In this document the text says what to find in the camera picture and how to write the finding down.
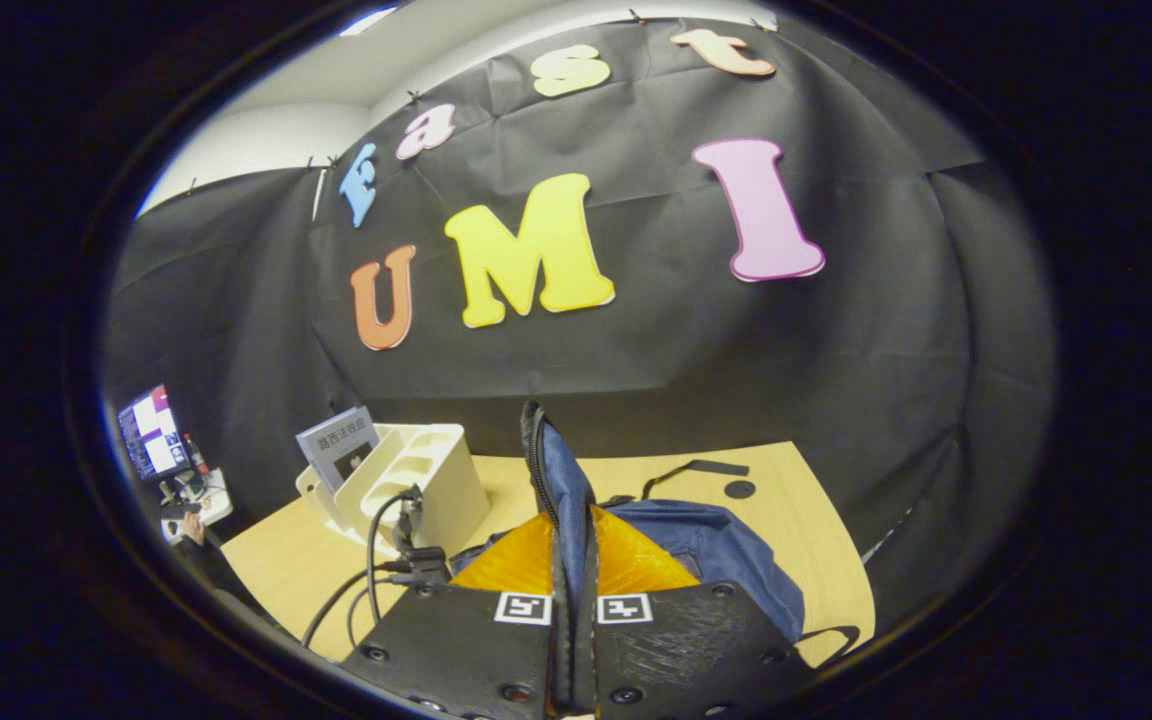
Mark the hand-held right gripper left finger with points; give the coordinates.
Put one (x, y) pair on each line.
(456, 650)

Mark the blue-grey book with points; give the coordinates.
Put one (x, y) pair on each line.
(336, 445)

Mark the ceiling light panel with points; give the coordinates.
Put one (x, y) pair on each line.
(368, 20)

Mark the computer monitor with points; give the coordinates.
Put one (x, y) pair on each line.
(151, 435)

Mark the blue schoolbag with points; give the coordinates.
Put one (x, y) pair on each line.
(716, 560)

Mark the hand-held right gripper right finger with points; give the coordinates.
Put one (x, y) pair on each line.
(686, 650)

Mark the cream plastic bookshelf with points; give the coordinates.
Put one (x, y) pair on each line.
(436, 490)

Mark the dark round table grommet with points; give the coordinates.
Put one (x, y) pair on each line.
(739, 489)

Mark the black backdrop cloth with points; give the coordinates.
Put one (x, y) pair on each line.
(686, 350)

